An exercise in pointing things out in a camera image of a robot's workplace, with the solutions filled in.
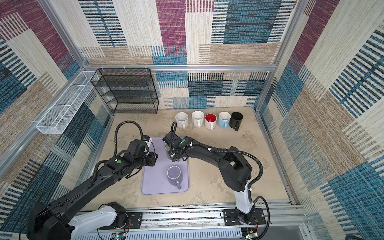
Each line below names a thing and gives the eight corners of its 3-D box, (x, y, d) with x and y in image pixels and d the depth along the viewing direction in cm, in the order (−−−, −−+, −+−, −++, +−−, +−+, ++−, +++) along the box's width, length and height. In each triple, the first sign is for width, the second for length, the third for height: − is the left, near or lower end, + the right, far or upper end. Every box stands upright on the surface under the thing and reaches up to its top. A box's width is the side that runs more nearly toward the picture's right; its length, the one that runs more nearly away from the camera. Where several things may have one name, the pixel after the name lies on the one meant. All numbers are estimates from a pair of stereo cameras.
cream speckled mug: (175, 129, 110) (174, 121, 104) (176, 119, 116) (175, 111, 109) (188, 129, 110) (187, 121, 103) (188, 119, 116) (187, 111, 109)
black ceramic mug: (226, 126, 112) (228, 118, 105) (232, 118, 117) (234, 109, 110) (236, 132, 109) (239, 123, 101) (242, 123, 114) (245, 114, 107)
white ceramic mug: (205, 132, 109) (205, 125, 103) (204, 120, 116) (204, 113, 110) (216, 132, 109) (218, 125, 103) (215, 120, 116) (216, 113, 110)
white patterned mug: (192, 132, 108) (192, 123, 100) (192, 120, 116) (192, 110, 108) (204, 132, 108) (204, 123, 100) (203, 120, 116) (204, 110, 108)
